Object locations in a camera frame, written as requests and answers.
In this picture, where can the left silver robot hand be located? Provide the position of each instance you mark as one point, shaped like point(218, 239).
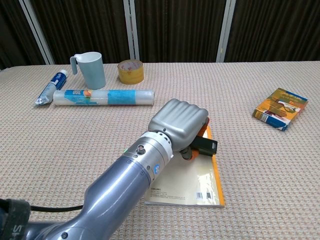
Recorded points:
point(180, 122)

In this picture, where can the black stapler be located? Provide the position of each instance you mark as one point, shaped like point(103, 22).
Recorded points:
point(206, 147)

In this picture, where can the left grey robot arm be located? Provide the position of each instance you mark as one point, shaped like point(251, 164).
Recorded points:
point(120, 185)

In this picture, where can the light blue plastic mug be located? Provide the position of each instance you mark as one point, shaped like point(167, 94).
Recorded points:
point(92, 71)

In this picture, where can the cream notebook with orange spine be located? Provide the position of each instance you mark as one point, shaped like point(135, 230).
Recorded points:
point(190, 180)

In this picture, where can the yellow packing tape roll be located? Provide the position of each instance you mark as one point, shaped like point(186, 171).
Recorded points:
point(130, 72)

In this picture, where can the plastic wrap roll blue label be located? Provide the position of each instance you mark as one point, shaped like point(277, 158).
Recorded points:
point(105, 97)

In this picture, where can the beige woven tablecloth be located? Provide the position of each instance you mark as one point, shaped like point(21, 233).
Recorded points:
point(250, 162)

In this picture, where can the orange blue cardboard box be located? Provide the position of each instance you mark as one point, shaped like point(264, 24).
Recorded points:
point(281, 108)

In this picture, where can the blue white toothpaste tube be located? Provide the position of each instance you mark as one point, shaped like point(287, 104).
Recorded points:
point(51, 87)

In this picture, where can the grey partition post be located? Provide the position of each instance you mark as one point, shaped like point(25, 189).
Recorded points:
point(131, 30)
point(37, 31)
point(225, 30)

